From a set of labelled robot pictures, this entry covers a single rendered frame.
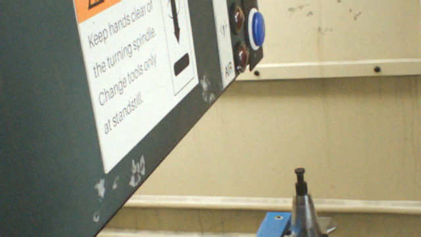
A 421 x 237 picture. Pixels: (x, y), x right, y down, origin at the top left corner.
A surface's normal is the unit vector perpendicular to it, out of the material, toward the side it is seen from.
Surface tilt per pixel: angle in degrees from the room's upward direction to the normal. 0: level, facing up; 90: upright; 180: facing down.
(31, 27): 90
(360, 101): 90
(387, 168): 90
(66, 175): 90
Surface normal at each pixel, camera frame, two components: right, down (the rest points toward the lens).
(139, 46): 0.95, -0.01
